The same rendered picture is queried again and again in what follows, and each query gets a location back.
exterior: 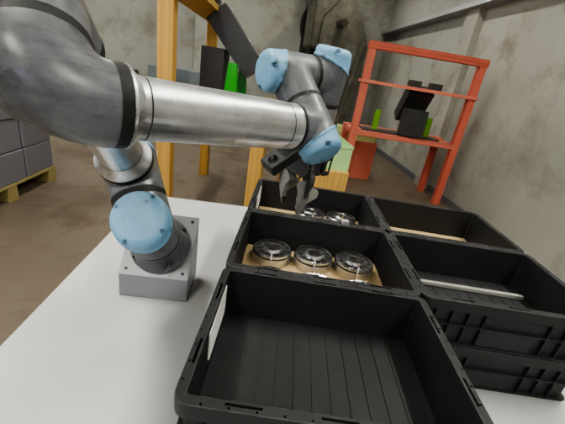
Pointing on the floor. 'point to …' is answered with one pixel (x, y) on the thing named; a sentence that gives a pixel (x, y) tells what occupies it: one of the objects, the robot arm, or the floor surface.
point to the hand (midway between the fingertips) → (288, 204)
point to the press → (326, 9)
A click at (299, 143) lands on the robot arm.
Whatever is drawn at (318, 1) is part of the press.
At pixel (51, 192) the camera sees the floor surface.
